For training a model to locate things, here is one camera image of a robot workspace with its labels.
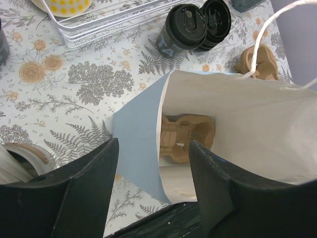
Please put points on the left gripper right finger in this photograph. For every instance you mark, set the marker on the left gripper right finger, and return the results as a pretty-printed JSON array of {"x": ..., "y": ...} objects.
[{"x": 236, "y": 203}]

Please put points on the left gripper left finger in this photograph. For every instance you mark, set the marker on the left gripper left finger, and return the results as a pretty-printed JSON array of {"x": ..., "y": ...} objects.
[{"x": 69, "y": 202}]

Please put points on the grey straw holder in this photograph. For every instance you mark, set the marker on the grey straw holder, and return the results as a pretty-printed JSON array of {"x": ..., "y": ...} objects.
[{"x": 34, "y": 159}]

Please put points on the light blue paper bag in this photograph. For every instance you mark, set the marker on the light blue paper bag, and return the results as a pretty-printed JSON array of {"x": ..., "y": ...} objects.
[{"x": 266, "y": 127}]

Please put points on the single cardboard cup carrier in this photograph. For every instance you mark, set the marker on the single cardboard cup carrier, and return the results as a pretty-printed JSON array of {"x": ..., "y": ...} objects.
[{"x": 177, "y": 132}]

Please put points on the black cup lid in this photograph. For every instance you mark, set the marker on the black cup lid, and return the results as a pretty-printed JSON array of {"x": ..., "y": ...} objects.
[{"x": 186, "y": 26}]

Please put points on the black takeout coffee cup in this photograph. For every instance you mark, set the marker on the black takeout coffee cup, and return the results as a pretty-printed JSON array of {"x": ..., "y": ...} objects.
[{"x": 165, "y": 44}]

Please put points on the floral table mat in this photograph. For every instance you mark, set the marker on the floral table mat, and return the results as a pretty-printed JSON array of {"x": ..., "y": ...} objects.
[{"x": 63, "y": 99}]

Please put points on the stack of black cups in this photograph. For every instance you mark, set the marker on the stack of black cups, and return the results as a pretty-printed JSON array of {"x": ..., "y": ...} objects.
[{"x": 4, "y": 46}]

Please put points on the yellow dotted bowl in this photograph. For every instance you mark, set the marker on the yellow dotted bowl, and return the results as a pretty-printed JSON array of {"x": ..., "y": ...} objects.
[{"x": 68, "y": 8}]

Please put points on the grey blue mug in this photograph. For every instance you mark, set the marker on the grey blue mug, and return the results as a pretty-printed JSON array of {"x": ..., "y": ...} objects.
[{"x": 245, "y": 5}]

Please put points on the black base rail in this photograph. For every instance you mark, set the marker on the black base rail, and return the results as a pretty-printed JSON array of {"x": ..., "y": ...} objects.
[{"x": 181, "y": 220}]

